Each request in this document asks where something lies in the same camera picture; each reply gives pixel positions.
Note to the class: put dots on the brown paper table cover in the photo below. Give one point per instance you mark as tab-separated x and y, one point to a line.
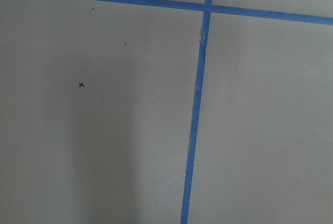
166	111

